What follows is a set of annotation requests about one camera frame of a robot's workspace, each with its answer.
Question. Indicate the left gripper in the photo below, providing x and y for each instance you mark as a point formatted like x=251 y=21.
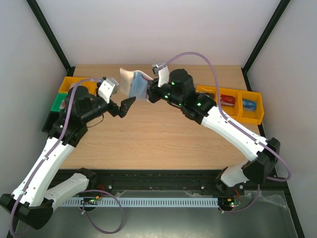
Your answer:
x=114 y=111

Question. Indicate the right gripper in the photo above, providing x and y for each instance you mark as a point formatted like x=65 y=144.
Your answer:
x=152 y=91

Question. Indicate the white card holder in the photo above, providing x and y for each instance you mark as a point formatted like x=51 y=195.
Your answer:
x=134 y=83

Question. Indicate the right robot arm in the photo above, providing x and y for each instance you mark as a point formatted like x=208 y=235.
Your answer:
x=177 y=88

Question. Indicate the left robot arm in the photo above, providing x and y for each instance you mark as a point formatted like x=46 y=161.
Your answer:
x=33 y=201

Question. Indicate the yellow bin with black cards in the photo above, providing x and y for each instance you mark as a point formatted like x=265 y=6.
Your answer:
x=209 y=90

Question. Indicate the holder with red card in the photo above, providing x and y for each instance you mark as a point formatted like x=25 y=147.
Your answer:
x=62 y=106

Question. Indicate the red card stack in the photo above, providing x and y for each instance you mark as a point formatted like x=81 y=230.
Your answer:
x=227 y=100

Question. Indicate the yellow bin with red cards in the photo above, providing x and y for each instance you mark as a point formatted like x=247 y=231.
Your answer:
x=236 y=111

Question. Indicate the blue card stack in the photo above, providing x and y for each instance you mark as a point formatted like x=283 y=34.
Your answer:
x=249 y=105

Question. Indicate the yellow bin with blue cards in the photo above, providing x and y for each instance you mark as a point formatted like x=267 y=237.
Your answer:
x=255 y=117

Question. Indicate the yellow bin far left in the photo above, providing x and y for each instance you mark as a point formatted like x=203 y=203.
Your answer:
x=70 y=82

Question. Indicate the green bin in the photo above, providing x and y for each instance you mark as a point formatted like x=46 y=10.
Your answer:
x=59 y=99

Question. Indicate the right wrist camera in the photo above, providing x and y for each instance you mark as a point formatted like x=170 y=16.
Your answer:
x=161 y=70

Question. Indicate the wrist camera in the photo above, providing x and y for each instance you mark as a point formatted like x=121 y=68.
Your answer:
x=161 y=70
x=107 y=88

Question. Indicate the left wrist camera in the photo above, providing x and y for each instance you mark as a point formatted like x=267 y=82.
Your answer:
x=107 y=88

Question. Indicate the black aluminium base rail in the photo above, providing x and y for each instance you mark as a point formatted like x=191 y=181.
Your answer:
x=202 y=181

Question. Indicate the white slotted cable duct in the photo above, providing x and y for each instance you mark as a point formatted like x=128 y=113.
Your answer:
x=190 y=202

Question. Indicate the left black frame post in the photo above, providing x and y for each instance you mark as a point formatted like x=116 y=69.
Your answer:
x=36 y=10

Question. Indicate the black frame post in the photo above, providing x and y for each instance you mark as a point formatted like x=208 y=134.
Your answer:
x=36 y=10
x=280 y=9

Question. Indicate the right black frame post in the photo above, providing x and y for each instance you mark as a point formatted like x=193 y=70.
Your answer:
x=280 y=9

